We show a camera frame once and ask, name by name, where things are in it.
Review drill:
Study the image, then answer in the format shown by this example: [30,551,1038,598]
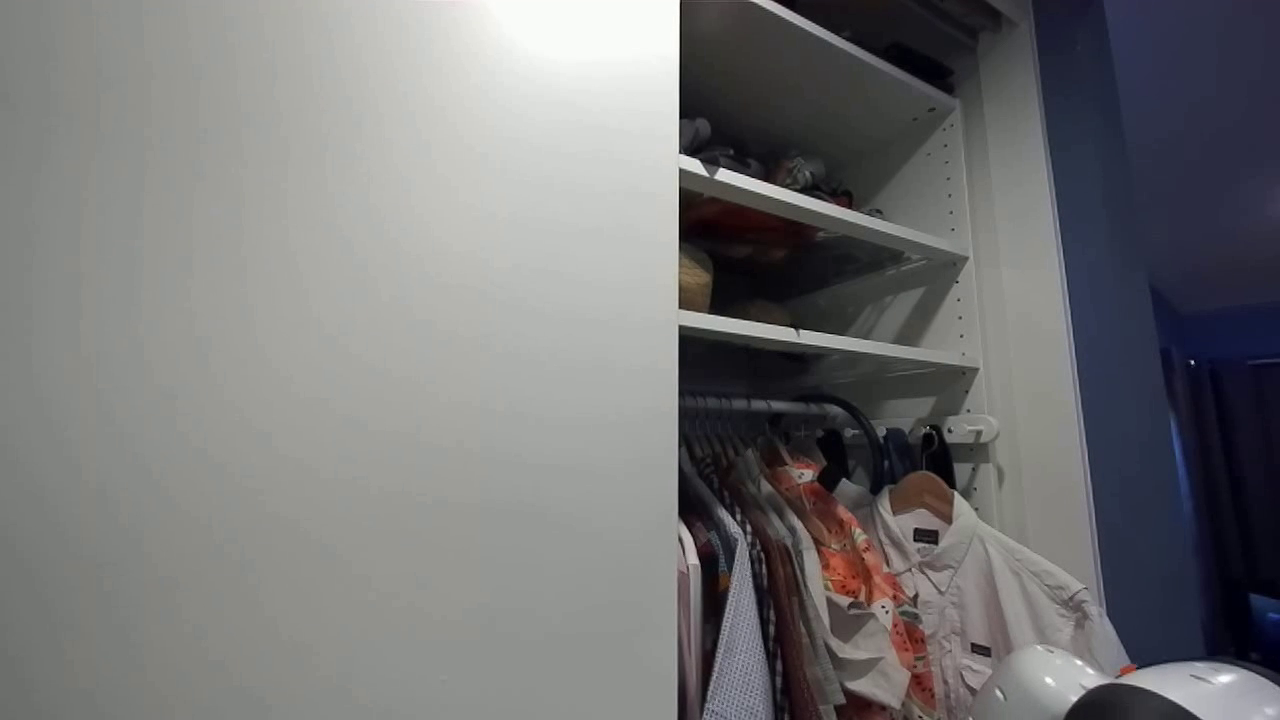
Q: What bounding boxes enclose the dark closet rod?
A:
[676,390,884,452]

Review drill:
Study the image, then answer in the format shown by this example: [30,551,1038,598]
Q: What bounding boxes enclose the white closet shelf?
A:
[676,307,986,379]
[676,150,974,268]
[691,0,964,122]

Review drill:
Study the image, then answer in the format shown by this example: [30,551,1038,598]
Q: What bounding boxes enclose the white closet sliding door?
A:
[0,0,683,720]

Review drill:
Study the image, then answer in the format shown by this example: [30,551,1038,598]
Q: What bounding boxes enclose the white closet carcass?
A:
[676,0,1111,720]

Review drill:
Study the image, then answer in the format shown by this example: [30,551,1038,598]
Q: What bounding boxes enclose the tan item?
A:
[676,245,722,315]

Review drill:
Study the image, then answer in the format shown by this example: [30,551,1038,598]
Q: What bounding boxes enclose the dark reddish bundle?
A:
[683,194,821,321]

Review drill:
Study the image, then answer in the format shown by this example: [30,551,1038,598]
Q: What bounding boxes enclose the black clothes hanger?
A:
[871,423,923,491]
[917,419,959,491]
[812,419,855,496]

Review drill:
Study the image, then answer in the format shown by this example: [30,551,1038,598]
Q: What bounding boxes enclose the grey clutter items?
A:
[676,115,859,211]

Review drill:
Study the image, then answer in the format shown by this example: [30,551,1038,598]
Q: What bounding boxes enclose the pink garment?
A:
[676,516,709,720]

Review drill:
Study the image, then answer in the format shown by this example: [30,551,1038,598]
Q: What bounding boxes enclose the dark striped garment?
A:
[723,452,846,720]

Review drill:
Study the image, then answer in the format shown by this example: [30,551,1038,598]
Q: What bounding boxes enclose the orange floral shirt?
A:
[773,456,945,715]

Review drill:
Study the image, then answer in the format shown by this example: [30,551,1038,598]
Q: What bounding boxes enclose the light blue shirt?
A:
[696,496,781,720]

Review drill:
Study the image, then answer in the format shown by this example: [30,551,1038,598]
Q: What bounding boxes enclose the wooden clothes hanger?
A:
[884,463,959,526]

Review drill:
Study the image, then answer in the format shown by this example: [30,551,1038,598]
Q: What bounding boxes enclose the white shirt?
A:
[864,482,1135,715]

